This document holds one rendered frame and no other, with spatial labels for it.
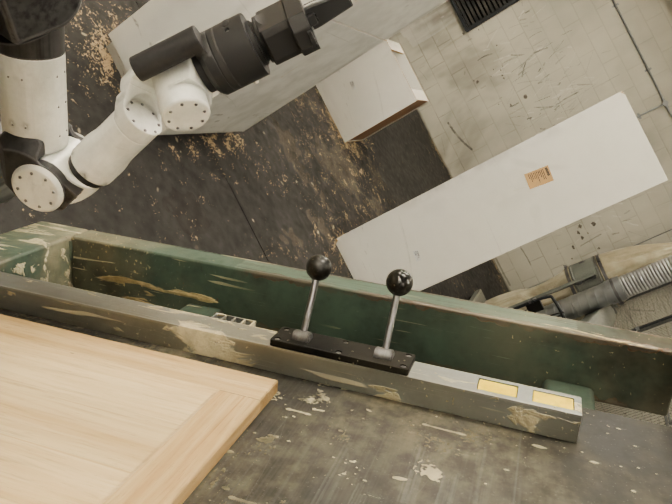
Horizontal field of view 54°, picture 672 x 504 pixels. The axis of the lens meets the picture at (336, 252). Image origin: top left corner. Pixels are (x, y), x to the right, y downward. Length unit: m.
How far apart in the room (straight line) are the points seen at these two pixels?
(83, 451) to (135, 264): 0.59
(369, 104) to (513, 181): 1.85
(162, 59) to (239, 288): 0.47
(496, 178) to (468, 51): 4.66
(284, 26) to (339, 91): 4.91
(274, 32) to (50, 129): 0.36
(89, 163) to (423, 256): 3.58
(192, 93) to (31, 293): 0.44
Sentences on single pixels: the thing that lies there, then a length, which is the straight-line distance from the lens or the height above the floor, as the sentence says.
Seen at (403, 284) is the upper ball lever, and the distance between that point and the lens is 0.91.
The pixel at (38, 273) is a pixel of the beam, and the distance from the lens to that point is 1.34.
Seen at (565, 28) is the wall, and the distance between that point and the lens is 8.71.
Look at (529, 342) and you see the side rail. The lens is 1.11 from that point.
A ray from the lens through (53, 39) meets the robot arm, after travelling 1.00.
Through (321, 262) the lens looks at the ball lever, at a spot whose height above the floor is 1.44.
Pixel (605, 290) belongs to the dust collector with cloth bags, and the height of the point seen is 1.32.
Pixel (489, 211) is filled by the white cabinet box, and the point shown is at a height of 1.06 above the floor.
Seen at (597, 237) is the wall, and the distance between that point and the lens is 8.76.
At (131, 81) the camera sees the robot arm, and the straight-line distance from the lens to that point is 0.99.
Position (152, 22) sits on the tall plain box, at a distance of 3.43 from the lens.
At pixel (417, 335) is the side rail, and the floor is 1.45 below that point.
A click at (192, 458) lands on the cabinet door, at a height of 1.34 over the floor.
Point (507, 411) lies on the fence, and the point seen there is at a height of 1.60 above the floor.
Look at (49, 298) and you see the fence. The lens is 1.12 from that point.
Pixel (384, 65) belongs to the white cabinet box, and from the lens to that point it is 5.67.
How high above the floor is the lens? 1.84
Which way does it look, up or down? 24 degrees down
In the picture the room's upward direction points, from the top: 63 degrees clockwise
